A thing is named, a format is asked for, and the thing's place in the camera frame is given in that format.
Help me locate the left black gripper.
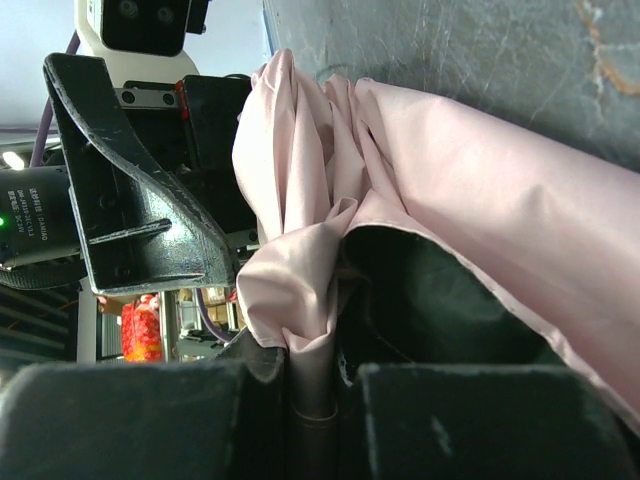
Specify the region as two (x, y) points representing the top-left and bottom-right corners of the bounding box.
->
(43, 53), (258, 295)

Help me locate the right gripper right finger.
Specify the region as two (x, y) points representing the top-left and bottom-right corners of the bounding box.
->
(337, 347), (639, 479)

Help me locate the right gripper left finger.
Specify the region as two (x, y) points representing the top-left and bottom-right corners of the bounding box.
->
(1, 333), (285, 479)

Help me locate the pink folding umbrella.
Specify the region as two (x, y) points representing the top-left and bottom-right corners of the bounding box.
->
(232, 49), (639, 429)

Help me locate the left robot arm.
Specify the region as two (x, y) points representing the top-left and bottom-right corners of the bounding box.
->
(1, 53), (257, 296)

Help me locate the red patterned object background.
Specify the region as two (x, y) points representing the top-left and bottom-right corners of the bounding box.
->
(121, 294), (163, 363)

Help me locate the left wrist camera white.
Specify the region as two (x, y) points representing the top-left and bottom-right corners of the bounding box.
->
(74, 0), (210, 87)

